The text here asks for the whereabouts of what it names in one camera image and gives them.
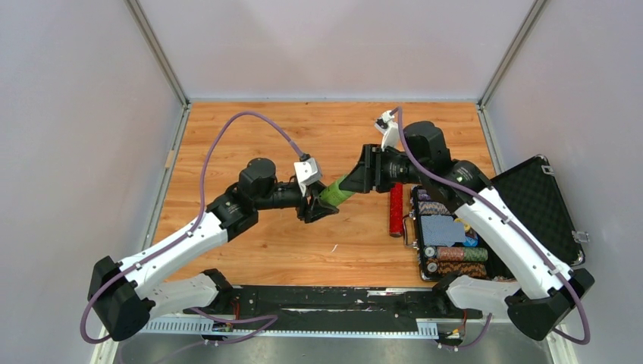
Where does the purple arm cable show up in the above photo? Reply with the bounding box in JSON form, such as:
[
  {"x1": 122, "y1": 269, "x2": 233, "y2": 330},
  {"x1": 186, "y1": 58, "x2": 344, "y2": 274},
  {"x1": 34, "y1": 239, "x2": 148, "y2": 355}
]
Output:
[
  {"x1": 391, "y1": 106, "x2": 591, "y2": 351},
  {"x1": 80, "y1": 111, "x2": 307, "y2": 347}
]

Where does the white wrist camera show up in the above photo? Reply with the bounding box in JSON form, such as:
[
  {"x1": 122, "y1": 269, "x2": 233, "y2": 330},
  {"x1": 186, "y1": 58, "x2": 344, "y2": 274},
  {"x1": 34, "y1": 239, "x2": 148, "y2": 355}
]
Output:
[
  {"x1": 293, "y1": 157, "x2": 323, "y2": 196},
  {"x1": 374, "y1": 108, "x2": 400, "y2": 149}
]

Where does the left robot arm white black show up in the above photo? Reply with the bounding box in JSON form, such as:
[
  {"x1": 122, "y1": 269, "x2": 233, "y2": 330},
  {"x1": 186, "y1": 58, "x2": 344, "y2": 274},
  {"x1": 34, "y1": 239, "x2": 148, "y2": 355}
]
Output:
[{"x1": 81, "y1": 155, "x2": 347, "y2": 341}]

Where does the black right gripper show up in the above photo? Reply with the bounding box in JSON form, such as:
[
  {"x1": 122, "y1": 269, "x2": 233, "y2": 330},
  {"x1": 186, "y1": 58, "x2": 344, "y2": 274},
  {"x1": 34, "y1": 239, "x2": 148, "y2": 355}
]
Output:
[{"x1": 338, "y1": 145, "x2": 425, "y2": 195}]

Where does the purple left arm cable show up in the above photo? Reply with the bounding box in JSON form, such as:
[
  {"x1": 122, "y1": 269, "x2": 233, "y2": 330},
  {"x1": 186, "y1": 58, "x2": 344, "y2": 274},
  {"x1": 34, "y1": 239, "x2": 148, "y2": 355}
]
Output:
[{"x1": 80, "y1": 111, "x2": 307, "y2": 347}]

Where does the blue playing card deck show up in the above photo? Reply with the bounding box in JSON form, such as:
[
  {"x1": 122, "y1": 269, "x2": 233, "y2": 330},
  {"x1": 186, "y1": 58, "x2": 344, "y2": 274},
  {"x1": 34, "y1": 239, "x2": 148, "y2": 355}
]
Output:
[{"x1": 420, "y1": 215, "x2": 466, "y2": 246}]

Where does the green purple chip row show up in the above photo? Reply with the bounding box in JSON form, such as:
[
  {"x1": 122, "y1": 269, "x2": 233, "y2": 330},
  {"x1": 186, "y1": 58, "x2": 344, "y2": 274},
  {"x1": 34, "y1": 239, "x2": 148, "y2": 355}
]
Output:
[{"x1": 416, "y1": 189, "x2": 462, "y2": 216}]

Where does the red glitter tube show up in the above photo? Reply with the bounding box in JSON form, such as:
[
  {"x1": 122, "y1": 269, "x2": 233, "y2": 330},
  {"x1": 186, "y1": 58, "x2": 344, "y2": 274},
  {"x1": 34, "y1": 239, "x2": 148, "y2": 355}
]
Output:
[{"x1": 388, "y1": 184, "x2": 403, "y2": 237}]

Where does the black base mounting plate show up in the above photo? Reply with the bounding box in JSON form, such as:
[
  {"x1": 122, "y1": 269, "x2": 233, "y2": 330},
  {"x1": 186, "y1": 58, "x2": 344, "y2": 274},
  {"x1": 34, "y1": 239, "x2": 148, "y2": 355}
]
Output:
[{"x1": 201, "y1": 285, "x2": 483, "y2": 333}]

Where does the black poker chip case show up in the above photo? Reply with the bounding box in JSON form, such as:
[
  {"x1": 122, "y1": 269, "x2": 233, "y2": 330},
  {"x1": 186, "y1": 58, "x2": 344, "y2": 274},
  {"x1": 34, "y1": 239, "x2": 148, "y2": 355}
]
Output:
[{"x1": 410, "y1": 155, "x2": 586, "y2": 282}]

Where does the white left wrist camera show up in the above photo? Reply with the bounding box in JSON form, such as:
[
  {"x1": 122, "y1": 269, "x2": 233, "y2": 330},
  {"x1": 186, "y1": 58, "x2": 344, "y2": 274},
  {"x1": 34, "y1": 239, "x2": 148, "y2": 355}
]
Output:
[{"x1": 293, "y1": 157, "x2": 323, "y2": 196}]

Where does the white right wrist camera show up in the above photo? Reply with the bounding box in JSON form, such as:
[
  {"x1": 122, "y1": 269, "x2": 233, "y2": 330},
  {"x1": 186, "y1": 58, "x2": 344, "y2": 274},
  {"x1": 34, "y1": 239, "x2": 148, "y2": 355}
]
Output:
[{"x1": 374, "y1": 108, "x2": 400, "y2": 149}]

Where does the orange black chip row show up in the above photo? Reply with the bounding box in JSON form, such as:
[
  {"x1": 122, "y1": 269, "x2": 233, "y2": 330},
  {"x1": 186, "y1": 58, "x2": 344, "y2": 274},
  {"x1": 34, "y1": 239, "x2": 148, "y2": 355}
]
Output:
[{"x1": 423, "y1": 246, "x2": 488, "y2": 278}]

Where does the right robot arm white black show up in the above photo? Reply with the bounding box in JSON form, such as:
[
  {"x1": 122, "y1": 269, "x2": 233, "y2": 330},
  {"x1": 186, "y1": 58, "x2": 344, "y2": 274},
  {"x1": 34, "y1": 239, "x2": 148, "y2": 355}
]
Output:
[{"x1": 339, "y1": 121, "x2": 594, "y2": 345}]

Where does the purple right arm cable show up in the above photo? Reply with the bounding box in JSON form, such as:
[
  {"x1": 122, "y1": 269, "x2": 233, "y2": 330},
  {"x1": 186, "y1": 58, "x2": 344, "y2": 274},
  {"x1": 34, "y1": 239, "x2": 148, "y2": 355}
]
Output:
[{"x1": 391, "y1": 106, "x2": 591, "y2": 351}]

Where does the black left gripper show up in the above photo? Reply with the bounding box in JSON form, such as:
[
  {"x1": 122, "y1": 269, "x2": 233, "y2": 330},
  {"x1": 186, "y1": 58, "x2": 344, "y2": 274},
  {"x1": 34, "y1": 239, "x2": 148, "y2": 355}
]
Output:
[{"x1": 255, "y1": 180, "x2": 340, "y2": 224}]

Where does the green pill bottle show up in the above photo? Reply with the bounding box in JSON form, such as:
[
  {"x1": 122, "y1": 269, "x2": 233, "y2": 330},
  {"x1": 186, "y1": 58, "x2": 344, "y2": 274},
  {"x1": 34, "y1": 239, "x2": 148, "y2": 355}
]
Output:
[{"x1": 319, "y1": 175, "x2": 354, "y2": 207}]

